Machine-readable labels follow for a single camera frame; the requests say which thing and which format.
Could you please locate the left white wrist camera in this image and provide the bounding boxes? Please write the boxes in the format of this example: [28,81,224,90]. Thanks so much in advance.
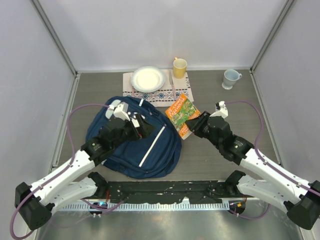
[105,102,130,121]

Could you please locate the patterned cloth placemat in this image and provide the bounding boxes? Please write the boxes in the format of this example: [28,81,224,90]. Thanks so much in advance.
[122,69,194,107]

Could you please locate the orange treehouse paperback book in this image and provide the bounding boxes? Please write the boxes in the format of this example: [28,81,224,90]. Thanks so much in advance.
[165,93,201,140]

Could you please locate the light blue footed cup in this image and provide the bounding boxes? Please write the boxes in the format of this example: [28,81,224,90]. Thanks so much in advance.
[221,69,243,90]

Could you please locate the navy blue student backpack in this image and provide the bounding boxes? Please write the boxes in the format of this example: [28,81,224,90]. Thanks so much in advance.
[103,96,182,179]

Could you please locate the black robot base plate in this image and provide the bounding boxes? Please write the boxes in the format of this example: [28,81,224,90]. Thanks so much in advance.
[106,180,245,205]

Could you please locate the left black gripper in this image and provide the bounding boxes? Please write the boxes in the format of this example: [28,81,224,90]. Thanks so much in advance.
[111,113,155,150]

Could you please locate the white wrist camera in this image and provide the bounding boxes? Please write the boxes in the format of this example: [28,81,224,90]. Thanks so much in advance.
[105,102,130,121]
[209,101,229,119]

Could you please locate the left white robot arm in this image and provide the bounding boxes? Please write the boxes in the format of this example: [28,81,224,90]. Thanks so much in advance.
[14,113,155,231]

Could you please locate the yellow ceramic mug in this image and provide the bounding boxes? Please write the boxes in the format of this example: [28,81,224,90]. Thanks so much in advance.
[173,57,188,79]

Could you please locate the slotted cable duct rail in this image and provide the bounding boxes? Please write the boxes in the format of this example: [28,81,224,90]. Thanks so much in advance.
[59,199,230,212]

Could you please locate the white paper plate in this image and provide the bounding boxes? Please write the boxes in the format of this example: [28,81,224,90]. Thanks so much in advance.
[130,66,166,93]

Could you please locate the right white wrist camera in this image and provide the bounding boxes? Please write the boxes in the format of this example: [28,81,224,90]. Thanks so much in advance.
[209,101,229,119]

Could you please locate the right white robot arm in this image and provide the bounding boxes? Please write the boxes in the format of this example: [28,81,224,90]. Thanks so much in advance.
[186,112,320,230]

